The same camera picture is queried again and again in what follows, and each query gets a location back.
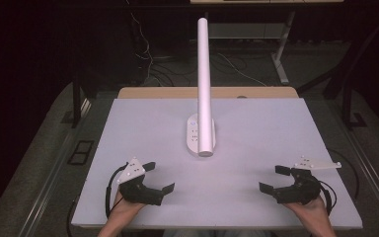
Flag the person's left hand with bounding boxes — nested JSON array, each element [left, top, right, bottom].
[[108, 190, 147, 222]]

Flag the person's right hand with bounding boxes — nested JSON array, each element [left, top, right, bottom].
[[281, 196, 331, 225]]

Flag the aluminium rail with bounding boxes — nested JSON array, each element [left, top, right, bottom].
[[14, 98, 93, 237], [337, 121, 379, 228]]

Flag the thin black floor cable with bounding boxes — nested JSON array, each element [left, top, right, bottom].
[[327, 148, 360, 202]]

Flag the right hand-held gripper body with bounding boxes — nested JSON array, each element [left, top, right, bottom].
[[270, 155, 342, 206]]

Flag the white floor cable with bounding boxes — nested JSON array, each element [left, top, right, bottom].
[[215, 51, 268, 88]]

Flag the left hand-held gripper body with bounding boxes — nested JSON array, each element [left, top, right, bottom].
[[115, 156, 165, 207]]

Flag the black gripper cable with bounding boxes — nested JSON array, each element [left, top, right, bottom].
[[104, 162, 130, 219], [318, 179, 339, 217]]

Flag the white desk lamp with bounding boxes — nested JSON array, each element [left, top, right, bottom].
[[186, 17, 217, 158]]

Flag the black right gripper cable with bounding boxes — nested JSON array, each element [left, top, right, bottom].
[[318, 179, 339, 217]]

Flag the black rectangular floor frame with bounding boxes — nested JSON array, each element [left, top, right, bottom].
[[66, 139, 96, 166]]

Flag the white-framed desk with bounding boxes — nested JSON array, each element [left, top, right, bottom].
[[189, 0, 345, 86]]

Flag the black metal stand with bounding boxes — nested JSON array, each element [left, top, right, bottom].
[[297, 13, 379, 130], [70, 70, 95, 129]]

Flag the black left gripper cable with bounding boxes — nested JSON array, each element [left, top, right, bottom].
[[104, 162, 130, 219]]

